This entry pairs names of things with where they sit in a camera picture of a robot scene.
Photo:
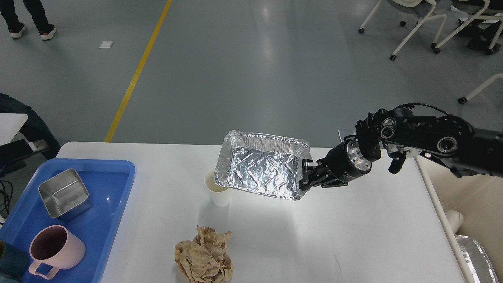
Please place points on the person in dark jeans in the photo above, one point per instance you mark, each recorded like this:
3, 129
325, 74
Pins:
33, 129

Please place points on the white chair at right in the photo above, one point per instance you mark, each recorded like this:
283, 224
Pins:
481, 87

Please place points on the white side table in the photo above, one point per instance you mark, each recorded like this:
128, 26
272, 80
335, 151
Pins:
10, 124

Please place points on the foil tray in bin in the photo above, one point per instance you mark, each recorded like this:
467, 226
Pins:
477, 260

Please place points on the aluminium foil tray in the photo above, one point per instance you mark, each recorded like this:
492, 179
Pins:
263, 164

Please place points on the beige plastic bin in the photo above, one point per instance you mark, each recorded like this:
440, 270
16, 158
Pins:
479, 200

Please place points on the floor outlet plate left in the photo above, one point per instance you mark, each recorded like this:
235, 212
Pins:
346, 134

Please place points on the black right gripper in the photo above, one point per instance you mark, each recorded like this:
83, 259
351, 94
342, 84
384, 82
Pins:
345, 163

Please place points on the steel rectangular container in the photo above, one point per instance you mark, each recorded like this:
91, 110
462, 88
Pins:
65, 196

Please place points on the white paper cup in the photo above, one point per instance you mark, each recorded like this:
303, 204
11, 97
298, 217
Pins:
221, 196

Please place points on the pink mug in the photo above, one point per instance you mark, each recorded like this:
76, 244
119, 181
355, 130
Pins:
55, 248

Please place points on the crumpled brown paper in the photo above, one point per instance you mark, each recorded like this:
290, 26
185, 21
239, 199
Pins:
205, 259

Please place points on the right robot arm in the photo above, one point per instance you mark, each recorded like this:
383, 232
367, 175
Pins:
448, 141

